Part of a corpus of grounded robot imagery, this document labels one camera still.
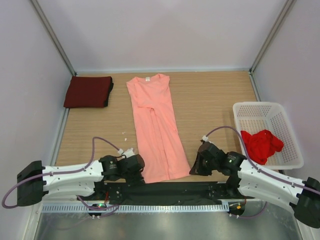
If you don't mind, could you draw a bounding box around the pink t-shirt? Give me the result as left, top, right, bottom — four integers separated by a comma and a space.
126, 73, 191, 184

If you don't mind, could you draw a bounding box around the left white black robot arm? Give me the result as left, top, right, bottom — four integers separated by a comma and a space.
17, 154, 145, 207

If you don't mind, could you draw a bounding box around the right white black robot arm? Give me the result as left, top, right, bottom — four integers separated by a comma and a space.
189, 141, 320, 229

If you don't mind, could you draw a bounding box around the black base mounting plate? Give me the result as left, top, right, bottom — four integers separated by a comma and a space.
86, 181, 245, 206

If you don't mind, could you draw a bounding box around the white plastic basket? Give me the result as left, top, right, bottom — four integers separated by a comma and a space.
232, 101, 304, 170

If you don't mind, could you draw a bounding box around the folded black t-shirt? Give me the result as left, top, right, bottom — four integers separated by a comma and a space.
103, 77, 114, 107

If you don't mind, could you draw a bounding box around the folded dark red t-shirt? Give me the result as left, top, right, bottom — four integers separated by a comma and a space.
63, 76, 111, 109

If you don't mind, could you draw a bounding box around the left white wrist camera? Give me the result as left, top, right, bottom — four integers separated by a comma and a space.
117, 147, 135, 158

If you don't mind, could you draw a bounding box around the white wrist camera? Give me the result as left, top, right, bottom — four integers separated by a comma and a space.
202, 135, 209, 142
117, 147, 135, 158

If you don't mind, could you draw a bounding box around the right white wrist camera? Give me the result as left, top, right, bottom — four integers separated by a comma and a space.
202, 135, 209, 142

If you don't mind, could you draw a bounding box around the white slotted cable duct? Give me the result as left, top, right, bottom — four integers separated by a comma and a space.
41, 202, 229, 214

